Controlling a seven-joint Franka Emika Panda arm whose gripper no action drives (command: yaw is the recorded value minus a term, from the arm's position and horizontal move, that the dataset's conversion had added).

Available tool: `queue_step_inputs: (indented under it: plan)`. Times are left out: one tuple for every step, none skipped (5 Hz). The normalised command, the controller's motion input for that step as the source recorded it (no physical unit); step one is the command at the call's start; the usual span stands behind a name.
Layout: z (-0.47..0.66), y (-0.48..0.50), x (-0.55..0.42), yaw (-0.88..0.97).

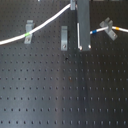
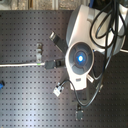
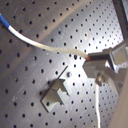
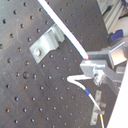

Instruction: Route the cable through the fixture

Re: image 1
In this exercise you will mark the middle grey cable clip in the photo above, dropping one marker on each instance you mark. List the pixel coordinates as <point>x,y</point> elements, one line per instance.
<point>64,38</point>

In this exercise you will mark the left grey cable clip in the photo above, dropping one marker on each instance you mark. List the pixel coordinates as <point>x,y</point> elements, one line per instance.
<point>29,26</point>

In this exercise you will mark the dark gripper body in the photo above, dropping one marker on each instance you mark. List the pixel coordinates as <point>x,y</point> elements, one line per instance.
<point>73,4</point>

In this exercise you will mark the right grey cable clip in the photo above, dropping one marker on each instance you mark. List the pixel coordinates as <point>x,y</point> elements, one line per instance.
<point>107,25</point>

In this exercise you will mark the grey cable clip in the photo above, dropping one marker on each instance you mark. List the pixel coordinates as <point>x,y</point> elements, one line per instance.
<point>29,26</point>
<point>64,38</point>
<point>107,25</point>

